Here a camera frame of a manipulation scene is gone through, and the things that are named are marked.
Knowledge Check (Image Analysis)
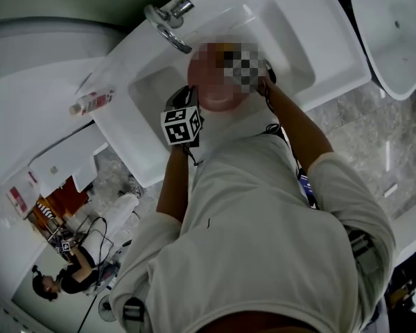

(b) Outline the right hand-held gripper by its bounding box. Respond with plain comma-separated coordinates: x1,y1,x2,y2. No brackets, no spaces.
223,48,275,95

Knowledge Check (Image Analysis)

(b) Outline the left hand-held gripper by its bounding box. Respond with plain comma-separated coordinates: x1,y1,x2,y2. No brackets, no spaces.
160,85,205,147

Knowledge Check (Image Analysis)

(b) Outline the big pink plate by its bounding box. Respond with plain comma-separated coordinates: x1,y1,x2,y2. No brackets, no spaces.
187,42,268,112

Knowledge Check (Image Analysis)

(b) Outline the person's right forearm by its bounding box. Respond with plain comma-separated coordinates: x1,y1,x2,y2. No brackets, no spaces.
263,80,335,173

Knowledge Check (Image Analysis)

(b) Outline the person's left forearm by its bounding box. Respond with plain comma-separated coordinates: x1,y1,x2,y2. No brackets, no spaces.
155,144,190,223

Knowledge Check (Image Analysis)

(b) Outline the white vanity cabinet with sink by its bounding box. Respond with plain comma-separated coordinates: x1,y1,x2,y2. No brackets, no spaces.
86,0,372,189

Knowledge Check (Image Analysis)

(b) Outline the chrome faucet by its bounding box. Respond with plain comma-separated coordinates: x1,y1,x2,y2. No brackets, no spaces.
144,0,195,54

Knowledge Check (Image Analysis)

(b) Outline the pink label bottle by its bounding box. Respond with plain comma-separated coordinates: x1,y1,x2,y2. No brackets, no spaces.
68,87,115,117

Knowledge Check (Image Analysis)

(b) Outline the white rectangular sink basin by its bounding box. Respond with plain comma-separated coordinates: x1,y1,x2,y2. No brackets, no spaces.
29,135,110,194

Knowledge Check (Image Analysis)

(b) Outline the white freestanding bathtub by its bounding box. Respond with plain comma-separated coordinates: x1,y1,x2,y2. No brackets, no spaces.
349,0,416,101

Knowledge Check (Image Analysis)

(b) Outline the person's white shirt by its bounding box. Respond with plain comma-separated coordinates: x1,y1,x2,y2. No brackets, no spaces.
109,111,398,333

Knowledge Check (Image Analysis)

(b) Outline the small black fan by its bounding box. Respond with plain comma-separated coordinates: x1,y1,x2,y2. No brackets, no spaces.
97,293,118,323

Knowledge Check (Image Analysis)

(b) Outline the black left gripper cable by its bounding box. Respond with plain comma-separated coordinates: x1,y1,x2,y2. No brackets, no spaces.
182,144,200,167

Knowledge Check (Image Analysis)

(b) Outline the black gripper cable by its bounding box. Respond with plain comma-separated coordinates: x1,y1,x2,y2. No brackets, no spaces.
263,81,292,142
182,144,200,167

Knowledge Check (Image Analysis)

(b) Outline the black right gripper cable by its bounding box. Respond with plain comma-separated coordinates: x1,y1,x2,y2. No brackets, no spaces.
263,81,292,142

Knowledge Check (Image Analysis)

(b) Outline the dark blue lanyard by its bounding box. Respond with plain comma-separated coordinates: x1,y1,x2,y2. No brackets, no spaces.
296,166,320,210

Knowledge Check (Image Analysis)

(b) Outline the grey black waist strap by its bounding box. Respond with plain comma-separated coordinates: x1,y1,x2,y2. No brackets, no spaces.
348,230,379,273

